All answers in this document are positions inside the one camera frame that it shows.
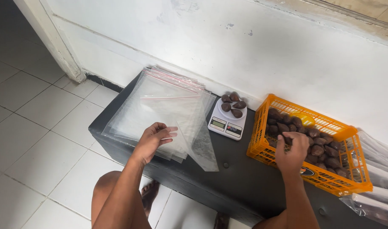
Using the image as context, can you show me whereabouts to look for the person's right hand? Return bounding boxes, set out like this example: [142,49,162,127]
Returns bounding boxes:
[275,131,310,175]

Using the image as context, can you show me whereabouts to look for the clear zip plastic bag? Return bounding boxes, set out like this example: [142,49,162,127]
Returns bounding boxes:
[140,95,219,172]

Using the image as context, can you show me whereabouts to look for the person's left leg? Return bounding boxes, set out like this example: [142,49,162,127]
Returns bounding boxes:
[91,170,126,229]

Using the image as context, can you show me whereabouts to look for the stack of clear zip bags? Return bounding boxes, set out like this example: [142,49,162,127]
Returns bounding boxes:
[101,66,217,163]

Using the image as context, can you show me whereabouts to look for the white digital kitchen scale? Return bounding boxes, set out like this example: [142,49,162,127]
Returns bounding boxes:
[208,97,248,141]

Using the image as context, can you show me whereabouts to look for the person's left hand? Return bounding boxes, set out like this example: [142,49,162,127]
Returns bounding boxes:
[131,122,179,166]

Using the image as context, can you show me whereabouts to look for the black padded bench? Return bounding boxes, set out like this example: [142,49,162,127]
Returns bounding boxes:
[88,71,388,229]

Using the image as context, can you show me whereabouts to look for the person's left foot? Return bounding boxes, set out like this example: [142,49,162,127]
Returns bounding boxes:
[141,180,160,219]

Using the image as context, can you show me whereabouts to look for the heap of clear plastic packages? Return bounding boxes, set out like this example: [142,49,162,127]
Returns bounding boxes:
[339,130,388,229]

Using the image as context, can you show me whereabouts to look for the pile of brown snake fruits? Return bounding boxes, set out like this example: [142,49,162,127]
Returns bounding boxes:
[265,108,350,179]

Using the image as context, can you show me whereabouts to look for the orange plastic crate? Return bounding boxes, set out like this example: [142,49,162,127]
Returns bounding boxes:
[246,94,374,197]

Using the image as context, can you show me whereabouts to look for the person's right foot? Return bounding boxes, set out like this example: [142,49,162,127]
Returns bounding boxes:
[214,212,230,229]

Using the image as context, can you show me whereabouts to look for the person's foot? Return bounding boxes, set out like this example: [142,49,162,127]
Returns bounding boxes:
[214,212,230,229]
[141,180,160,219]

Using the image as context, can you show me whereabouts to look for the yellow plastic piece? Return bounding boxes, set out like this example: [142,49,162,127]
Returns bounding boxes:
[291,113,316,128]

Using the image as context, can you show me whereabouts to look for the white door frame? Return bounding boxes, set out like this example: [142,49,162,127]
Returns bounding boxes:
[13,0,86,84]

